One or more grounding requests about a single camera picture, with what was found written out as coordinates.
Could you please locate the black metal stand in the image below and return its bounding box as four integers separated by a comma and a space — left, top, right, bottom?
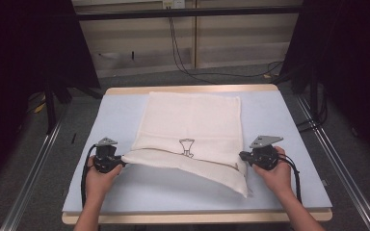
42, 78, 104, 135

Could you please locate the black wall cable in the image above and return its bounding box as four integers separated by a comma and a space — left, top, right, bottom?
167, 8, 285, 86

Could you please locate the wooden table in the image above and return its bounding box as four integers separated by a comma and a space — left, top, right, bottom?
61, 83, 333, 226

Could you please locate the yellow floor marker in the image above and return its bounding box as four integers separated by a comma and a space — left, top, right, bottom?
33, 101, 47, 115

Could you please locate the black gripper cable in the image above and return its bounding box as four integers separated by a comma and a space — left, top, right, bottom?
80, 143, 98, 209
277, 152, 304, 205

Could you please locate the light blue table mat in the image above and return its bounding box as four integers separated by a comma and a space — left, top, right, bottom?
62, 90, 333, 215

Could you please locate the person's left hand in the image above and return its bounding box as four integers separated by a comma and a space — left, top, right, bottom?
84, 156, 124, 200

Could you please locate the white wall outlet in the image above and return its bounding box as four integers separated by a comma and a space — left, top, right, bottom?
161, 0, 187, 10

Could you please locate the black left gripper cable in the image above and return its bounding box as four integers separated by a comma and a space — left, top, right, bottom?
80, 143, 98, 209

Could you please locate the person's right hand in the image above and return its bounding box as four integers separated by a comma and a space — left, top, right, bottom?
252, 145, 294, 197

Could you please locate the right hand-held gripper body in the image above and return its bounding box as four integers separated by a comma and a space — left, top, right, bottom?
247, 135, 284, 171

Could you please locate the metal floor rail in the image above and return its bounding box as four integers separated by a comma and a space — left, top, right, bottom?
296, 95, 370, 231
0, 119, 63, 231

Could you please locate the black horizontal bar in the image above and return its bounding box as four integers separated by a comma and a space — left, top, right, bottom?
76, 5, 304, 22

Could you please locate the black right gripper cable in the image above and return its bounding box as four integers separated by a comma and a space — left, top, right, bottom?
277, 152, 304, 205

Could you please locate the black curtain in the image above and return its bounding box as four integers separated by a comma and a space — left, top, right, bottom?
279, 0, 370, 169
0, 0, 101, 193

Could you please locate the white towel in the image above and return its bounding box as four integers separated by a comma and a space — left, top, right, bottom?
120, 90, 251, 199

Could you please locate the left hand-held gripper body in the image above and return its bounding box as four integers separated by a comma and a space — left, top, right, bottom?
92, 137, 123, 174

